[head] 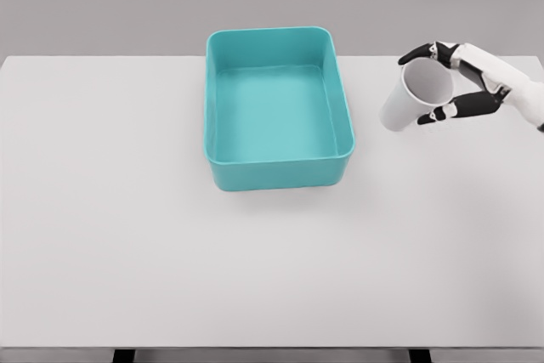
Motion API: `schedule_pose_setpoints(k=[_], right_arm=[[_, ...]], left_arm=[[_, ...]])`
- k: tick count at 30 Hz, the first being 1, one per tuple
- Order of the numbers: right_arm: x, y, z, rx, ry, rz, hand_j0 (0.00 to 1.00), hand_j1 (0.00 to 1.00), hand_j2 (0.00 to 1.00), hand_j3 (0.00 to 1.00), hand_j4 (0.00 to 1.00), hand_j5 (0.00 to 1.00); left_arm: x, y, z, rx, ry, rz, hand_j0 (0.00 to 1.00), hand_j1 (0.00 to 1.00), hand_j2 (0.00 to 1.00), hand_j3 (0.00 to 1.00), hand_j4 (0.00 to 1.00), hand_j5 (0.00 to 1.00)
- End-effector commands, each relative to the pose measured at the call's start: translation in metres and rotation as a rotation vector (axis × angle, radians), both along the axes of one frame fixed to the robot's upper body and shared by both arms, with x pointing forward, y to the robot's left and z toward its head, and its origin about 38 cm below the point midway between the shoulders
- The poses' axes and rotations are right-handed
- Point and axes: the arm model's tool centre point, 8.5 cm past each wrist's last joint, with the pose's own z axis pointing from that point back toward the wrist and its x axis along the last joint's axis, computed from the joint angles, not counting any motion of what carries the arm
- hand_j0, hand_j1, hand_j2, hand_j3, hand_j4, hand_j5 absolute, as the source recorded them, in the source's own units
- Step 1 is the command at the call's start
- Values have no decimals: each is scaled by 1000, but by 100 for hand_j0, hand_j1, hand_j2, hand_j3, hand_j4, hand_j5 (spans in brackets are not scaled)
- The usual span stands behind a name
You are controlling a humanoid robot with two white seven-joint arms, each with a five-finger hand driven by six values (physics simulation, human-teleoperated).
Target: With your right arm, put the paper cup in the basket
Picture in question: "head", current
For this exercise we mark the teal plastic basket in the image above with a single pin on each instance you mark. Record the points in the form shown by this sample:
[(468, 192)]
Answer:
[(276, 112)]

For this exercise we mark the white paper cup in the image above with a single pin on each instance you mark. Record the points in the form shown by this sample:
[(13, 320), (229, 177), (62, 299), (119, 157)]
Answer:
[(408, 97)]

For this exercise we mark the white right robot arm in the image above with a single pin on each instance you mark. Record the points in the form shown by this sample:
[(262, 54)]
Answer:
[(534, 101)]

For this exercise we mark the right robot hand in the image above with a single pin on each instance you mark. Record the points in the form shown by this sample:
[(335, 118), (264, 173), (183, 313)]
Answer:
[(489, 69)]

